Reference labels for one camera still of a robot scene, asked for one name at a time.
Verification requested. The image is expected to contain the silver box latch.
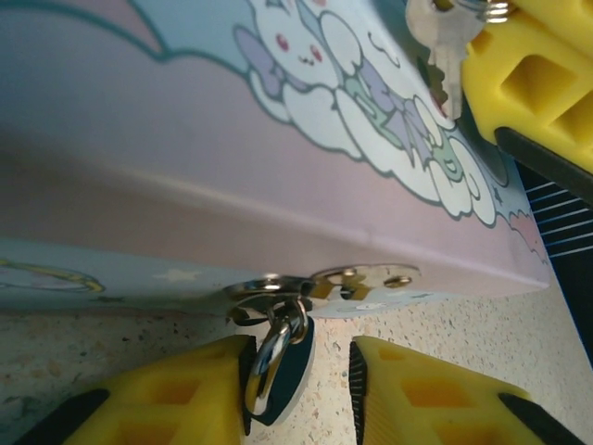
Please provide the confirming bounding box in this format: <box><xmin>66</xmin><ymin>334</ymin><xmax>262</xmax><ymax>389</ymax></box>
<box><xmin>224</xmin><ymin>263</ymin><xmax>422</xmax><ymax>325</ymax></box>

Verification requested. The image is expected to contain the pastel cartoon tin box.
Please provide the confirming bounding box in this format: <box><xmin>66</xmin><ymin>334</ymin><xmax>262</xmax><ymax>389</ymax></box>
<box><xmin>0</xmin><ymin>0</ymin><xmax>555</xmax><ymax>321</ymax></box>

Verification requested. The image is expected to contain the silver key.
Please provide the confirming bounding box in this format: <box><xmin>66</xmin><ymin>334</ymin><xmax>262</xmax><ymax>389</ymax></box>
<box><xmin>406</xmin><ymin>0</ymin><xmax>472</xmax><ymax>122</ymax></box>

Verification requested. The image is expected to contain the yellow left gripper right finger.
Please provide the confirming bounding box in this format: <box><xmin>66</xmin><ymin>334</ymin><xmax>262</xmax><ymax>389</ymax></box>
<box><xmin>347</xmin><ymin>335</ymin><xmax>588</xmax><ymax>445</ymax></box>

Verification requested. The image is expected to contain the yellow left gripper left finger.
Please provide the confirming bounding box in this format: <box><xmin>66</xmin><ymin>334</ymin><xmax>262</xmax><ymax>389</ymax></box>
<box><xmin>0</xmin><ymin>334</ymin><xmax>259</xmax><ymax>445</ymax></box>

